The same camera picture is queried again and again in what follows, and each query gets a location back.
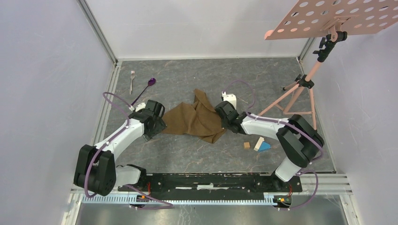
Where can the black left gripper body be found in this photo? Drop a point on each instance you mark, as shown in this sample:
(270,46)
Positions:
(159,126)

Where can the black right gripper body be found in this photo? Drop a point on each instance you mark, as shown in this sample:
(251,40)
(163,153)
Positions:
(225,124)

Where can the brown cloth napkin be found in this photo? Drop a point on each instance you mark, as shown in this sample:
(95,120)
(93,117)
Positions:
(198,119)

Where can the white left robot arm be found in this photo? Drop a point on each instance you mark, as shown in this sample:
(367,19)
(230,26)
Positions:
(96,171)

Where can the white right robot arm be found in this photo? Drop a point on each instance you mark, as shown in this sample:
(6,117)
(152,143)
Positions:
(299,140)

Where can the purple metallic spoon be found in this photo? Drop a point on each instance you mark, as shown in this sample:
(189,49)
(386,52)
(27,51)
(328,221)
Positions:
(151,82)

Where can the cream wooden block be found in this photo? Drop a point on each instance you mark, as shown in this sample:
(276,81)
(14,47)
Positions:
(258,144)

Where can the blue wooden triangle block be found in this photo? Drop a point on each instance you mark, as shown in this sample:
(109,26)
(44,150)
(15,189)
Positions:
(264,146)

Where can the silver fork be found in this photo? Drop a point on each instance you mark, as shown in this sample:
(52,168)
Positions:
(132,76)

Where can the pink music stand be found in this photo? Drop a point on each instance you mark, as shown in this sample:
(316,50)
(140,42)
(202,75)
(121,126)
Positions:
(325,23)

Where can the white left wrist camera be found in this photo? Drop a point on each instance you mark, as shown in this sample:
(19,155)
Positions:
(139,107)

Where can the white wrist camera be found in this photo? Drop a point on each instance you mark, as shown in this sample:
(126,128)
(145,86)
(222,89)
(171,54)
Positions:
(139,107)
(231,98)

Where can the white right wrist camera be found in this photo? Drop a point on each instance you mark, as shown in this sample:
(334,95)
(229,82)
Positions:
(231,98)

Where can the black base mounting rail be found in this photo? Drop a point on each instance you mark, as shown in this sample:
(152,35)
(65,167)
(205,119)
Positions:
(216,186)

